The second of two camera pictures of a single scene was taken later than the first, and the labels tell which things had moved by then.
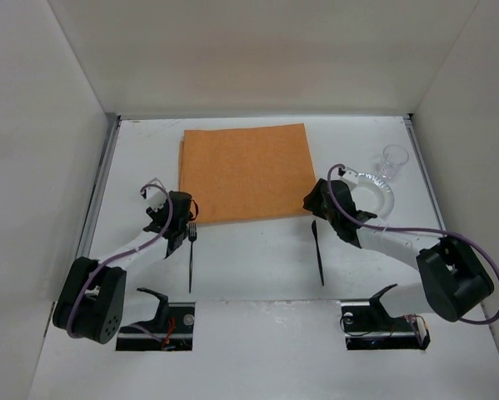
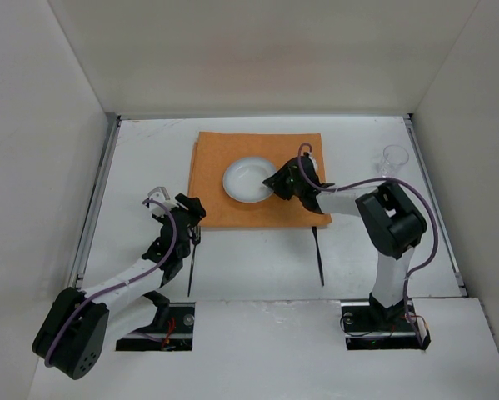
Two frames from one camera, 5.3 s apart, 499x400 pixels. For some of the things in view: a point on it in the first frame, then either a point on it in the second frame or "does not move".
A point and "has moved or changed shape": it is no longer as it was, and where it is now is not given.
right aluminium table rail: x=409 y=121 does not move
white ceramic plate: x=373 y=196 has moved or changed shape
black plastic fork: x=192 y=236 has moved or changed shape
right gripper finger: x=317 y=199 → x=279 y=183
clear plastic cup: x=395 y=157 does not move
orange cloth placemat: x=246 y=172 has moved or changed shape
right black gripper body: x=321 y=204 → x=282 y=183
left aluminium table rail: x=83 y=249 does not move
